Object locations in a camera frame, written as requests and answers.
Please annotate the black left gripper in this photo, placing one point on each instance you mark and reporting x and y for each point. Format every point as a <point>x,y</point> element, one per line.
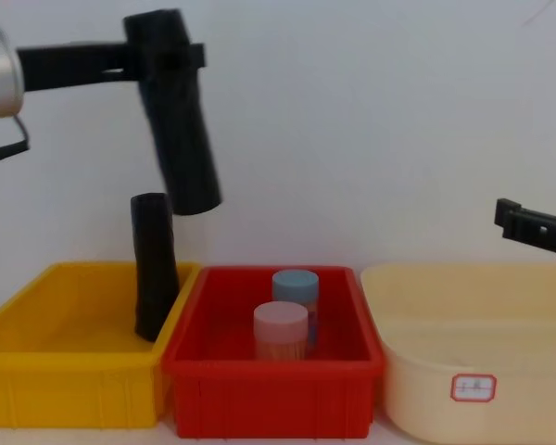
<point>55,67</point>

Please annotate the cream plastic basin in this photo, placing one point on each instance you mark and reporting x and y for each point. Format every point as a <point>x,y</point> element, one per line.
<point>445,334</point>

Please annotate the white red-bordered label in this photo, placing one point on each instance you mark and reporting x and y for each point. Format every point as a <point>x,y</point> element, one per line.
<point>474,387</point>

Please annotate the blue-lidded clear jar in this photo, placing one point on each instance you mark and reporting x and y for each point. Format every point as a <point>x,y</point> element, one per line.
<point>296,287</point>

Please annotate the pink-lidded clear jar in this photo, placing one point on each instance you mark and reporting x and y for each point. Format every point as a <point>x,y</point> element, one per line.
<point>280,324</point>

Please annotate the yellow plastic bin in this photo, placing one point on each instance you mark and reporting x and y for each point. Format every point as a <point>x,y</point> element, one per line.
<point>69,361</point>

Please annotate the red plastic bin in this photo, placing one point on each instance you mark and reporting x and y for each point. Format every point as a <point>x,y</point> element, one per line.
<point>269,394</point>

